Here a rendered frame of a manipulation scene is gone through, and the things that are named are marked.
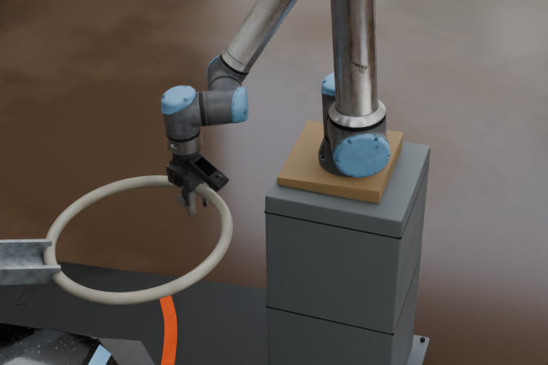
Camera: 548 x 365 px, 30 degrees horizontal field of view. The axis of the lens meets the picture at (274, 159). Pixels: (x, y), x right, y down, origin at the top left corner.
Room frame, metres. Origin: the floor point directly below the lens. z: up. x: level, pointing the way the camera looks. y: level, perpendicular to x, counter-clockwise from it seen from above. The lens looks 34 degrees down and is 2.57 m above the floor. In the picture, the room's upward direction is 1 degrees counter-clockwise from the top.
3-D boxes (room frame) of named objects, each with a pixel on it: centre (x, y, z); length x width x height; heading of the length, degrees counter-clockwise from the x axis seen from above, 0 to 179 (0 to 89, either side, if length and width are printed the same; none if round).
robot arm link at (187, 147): (2.25, 0.24, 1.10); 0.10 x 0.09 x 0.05; 141
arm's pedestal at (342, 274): (2.46, -0.22, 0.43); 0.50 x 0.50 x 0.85; 71
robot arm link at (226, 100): (2.27, 0.13, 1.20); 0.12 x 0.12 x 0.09; 4
